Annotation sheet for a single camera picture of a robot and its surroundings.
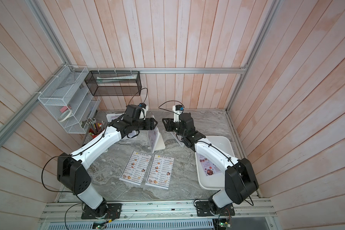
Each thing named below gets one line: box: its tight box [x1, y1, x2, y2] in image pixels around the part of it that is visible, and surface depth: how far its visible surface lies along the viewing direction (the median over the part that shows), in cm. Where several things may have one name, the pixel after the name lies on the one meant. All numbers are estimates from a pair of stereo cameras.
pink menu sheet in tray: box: [196, 152, 223, 177], surface depth 90 cm
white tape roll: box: [58, 109, 72, 123], surface depth 81 cm
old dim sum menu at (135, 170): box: [118, 150, 152, 186], surface depth 90 cm
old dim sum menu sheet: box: [145, 153, 175, 190], surface depth 89 cm
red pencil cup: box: [88, 117, 105, 139], surface depth 94 cm
